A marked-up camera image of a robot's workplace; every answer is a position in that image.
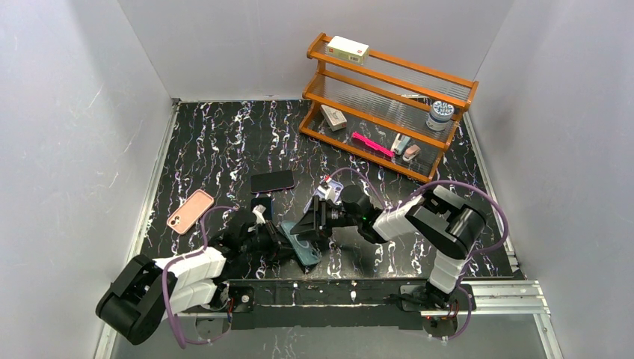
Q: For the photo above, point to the orange wooden shelf rack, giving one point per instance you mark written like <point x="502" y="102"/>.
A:
<point x="386" y="96"/>

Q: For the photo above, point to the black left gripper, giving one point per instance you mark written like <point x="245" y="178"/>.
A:
<point x="273" y="233"/>

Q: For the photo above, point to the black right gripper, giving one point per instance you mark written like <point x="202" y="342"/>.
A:
<point x="320" y="218"/>

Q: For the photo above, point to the white cardboard box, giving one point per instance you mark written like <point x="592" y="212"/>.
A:
<point x="347" y="50"/>

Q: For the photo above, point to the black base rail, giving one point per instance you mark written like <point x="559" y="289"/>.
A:
<point x="371" y="302"/>

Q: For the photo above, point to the purple-edged smartphone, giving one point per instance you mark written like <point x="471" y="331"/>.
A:
<point x="272" y="181"/>

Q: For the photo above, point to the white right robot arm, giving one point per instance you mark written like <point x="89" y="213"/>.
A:
<point x="446" y="220"/>

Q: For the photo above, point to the lilac phone case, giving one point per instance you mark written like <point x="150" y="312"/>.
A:
<point x="328" y="189"/>

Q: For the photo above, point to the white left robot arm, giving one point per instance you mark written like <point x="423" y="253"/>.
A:
<point x="150" y="291"/>

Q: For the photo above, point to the pink cased phone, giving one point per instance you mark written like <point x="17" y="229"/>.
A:
<point x="185" y="217"/>

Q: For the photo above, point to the small grey box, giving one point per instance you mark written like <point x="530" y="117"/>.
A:
<point x="335" y="118"/>

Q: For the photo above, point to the pink small stapler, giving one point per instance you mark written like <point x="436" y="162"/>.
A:
<point x="411" y="153"/>

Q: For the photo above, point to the blue white jar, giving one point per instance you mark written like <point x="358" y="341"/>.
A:
<point x="439" y="115"/>

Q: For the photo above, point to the pink comb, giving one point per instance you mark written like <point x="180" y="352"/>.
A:
<point x="368" y="143"/>

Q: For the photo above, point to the light blue stapler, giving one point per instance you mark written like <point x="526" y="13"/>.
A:
<point x="400" y="144"/>

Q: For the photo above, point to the black smartphone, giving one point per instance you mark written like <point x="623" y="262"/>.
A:
<point x="309" y="256"/>

